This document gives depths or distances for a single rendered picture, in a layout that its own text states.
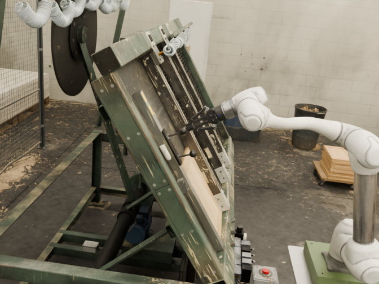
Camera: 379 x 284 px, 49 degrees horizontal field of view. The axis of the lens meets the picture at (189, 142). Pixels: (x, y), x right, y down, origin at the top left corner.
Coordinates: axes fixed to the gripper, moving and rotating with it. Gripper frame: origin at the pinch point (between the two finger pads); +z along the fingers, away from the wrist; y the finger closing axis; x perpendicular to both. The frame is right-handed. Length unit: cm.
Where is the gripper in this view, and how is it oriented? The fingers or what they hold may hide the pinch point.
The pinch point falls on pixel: (186, 128)
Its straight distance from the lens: 205.5
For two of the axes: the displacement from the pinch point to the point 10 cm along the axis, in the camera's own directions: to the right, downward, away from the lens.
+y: -4.4, -8.6, -2.6
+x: -1.0, 3.3, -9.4
